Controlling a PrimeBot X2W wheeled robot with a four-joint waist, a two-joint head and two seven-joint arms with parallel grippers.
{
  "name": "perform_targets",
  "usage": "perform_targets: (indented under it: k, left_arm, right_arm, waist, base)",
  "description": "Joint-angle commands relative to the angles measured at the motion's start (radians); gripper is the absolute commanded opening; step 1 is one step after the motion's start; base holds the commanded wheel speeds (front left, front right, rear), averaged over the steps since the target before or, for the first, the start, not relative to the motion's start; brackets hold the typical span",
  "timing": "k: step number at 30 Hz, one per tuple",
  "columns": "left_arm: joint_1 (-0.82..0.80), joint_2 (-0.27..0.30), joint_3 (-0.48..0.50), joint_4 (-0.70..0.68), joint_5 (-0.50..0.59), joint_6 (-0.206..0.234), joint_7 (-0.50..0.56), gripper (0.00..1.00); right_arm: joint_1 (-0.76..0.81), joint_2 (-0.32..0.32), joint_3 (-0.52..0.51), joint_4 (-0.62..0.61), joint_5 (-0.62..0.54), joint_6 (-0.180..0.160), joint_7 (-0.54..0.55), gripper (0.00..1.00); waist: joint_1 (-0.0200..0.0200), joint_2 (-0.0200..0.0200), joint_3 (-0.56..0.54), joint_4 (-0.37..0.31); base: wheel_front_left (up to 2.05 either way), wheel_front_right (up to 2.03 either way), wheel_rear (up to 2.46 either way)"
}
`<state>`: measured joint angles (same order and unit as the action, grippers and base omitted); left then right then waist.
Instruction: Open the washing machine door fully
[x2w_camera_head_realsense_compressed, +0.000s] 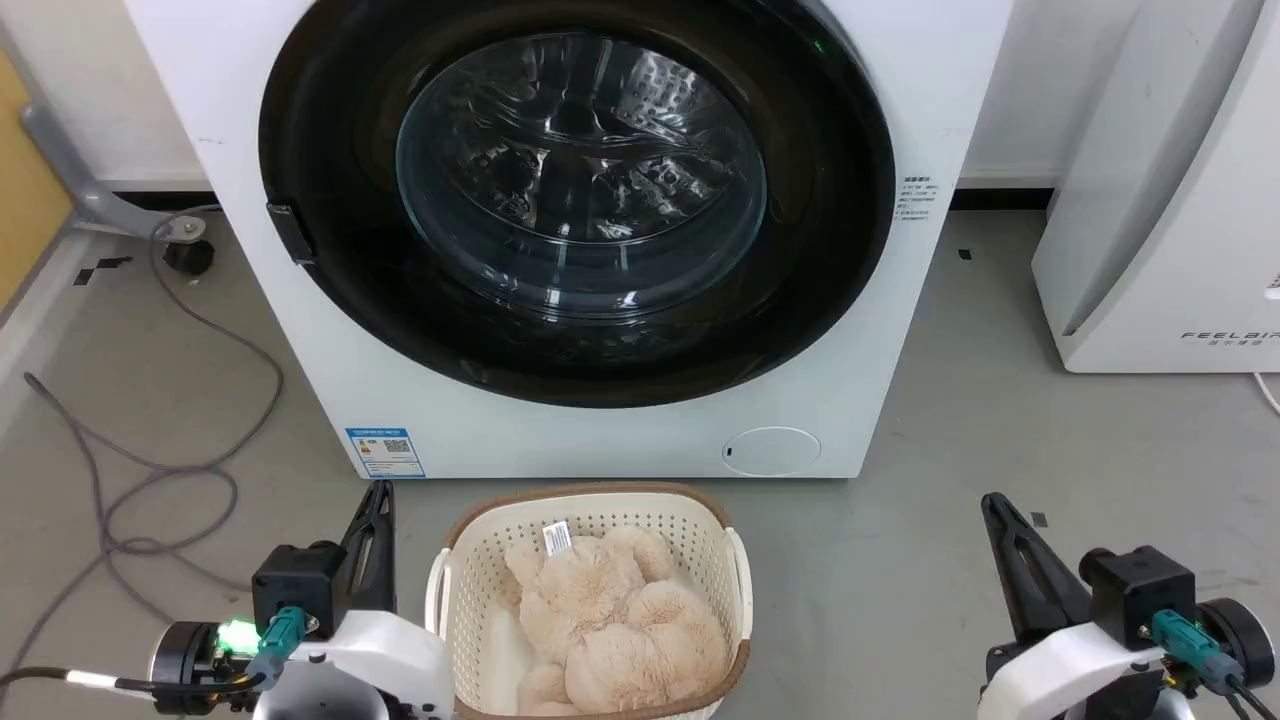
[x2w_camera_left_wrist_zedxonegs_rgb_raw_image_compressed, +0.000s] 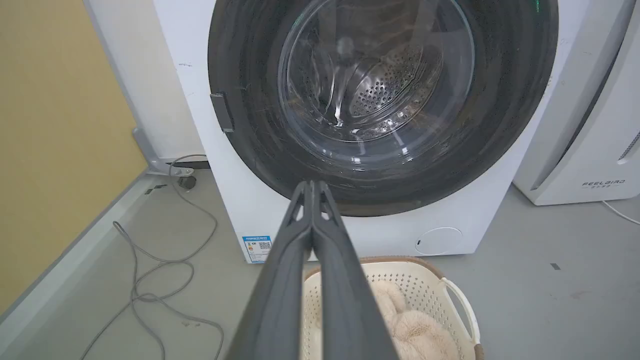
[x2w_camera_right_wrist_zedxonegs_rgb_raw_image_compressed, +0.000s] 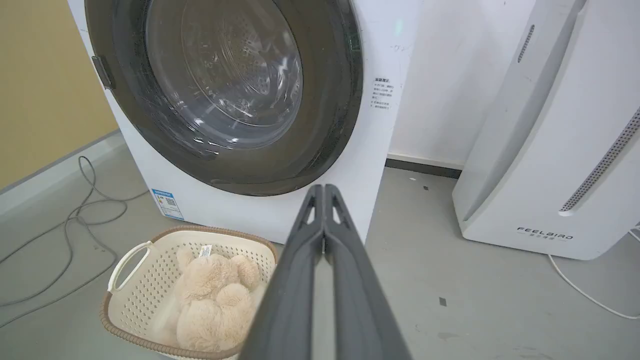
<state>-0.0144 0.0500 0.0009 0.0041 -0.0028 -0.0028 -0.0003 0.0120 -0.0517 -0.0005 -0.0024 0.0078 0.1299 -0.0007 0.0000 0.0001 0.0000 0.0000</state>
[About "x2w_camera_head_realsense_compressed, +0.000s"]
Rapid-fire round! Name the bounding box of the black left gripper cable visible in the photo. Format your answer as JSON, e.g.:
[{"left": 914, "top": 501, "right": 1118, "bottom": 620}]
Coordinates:
[{"left": 0, "top": 607, "right": 319, "bottom": 706}]

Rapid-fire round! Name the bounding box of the grey floor cable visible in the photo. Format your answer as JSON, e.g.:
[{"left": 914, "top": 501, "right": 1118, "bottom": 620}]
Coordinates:
[{"left": 0, "top": 205, "right": 287, "bottom": 691}]

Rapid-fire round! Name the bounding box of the black round table foot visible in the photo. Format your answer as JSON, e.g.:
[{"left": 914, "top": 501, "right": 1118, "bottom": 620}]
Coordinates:
[{"left": 163, "top": 238, "right": 216, "bottom": 277}]

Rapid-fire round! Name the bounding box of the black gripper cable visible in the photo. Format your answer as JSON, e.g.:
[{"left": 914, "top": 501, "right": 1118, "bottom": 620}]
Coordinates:
[
  {"left": 1150, "top": 609, "right": 1280, "bottom": 720},
  {"left": 0, "top": 607, "right": 319, "bottom": 706}
]

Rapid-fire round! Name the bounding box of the black round washer door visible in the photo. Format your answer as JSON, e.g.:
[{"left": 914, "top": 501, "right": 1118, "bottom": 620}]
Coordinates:
[{"left": 258, "top": 0, "right": 897, "bottom": 409}]

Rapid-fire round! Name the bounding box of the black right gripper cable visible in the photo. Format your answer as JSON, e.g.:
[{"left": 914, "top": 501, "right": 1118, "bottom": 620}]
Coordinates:
[{"left": 1150, "top": 609, "right": 1280, "bottom": 720}]

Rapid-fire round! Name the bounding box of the blue energy label sticker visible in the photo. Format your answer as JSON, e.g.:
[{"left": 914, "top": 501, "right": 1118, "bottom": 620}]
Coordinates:
[{"left": 345, "top": 428, "right": 427, "bottom": 479}]

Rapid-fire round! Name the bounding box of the white air purifier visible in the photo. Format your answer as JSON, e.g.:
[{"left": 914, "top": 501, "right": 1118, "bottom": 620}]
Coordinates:
[{"left": 1032, "top": 0, "right": 1280, "bottom": 374}]

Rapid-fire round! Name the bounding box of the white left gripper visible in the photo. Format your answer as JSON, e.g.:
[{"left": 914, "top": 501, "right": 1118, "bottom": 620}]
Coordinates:
[{"left": 150, "top": 480, "right": 457, "bottom": 720}]

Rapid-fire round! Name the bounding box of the white front-load washing machine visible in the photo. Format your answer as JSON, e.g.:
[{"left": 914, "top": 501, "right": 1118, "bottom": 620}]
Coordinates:
[{"left": 122, "top": 0, "right": 1016, "bottom": 481}]

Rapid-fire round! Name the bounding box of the beige plush toy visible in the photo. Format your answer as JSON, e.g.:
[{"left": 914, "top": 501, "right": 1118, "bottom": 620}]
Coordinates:
[{"left": 503, "top": 527, "right": 732, "bottom": 717}]

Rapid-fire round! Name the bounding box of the grey metal table leg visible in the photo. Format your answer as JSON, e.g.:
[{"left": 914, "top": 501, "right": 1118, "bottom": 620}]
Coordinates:
[{"left": 20, "top": 100, "right": 207, "bottom": 242}]

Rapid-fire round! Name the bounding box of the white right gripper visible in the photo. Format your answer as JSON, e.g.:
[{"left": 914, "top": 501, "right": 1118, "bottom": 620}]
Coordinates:
[{"left": 978, "top": 492, "right": 1278, "bottom": 720}]

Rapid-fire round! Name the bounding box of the round white filter cover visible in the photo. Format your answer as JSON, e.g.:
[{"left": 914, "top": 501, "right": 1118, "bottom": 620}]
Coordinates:
[{"left": 722, "top": 427, "right": 822, "bottom": 477}]

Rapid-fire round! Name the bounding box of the small printed text sticker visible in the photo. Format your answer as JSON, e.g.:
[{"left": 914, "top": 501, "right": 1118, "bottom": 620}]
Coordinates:
[{"left": 898, "top": 175, "right": 941, "bottom": 223}]

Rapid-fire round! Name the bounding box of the white perforated laundry basket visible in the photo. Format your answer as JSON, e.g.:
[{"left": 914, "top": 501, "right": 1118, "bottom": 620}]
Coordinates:
[{"left": 425, "top": 483, "right": 753, "bottom": 720}]

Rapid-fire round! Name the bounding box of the light wooden panel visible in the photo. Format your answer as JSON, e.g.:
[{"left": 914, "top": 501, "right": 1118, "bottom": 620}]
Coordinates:
[{"left": 0, "top": 50, "right": 77, "bottom": 311}]

